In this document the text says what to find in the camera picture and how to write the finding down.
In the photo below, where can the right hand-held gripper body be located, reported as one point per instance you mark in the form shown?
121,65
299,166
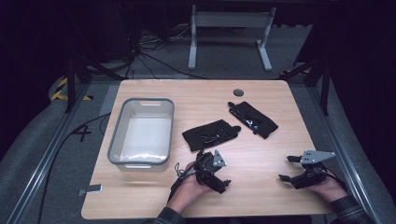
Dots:
311,179

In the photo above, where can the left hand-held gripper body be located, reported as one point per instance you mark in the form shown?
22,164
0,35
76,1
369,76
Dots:
208,166

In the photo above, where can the person's right hand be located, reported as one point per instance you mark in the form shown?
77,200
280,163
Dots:
330,190

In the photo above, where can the person's left hand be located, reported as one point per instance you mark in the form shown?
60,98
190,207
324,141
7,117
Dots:
186,193

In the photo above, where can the black glove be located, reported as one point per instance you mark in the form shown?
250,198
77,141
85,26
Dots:
255,119
208,135

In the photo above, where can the white plastic bin grey rim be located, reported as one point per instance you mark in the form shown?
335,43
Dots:
143,137

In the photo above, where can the grey round table grommet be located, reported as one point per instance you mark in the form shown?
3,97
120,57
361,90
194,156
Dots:
238,92

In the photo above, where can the black metal stand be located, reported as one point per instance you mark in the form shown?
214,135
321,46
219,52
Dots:
325,87
71,84

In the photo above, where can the yellow black hazard tape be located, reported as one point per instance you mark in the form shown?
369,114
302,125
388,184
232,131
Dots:
59,90

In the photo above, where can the aluminium floor rail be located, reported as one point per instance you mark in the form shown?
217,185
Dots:
345,155
40,165

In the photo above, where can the small metal bracket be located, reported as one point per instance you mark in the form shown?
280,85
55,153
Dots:
91,189

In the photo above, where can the white metal table frame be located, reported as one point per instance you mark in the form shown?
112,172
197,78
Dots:
232,19

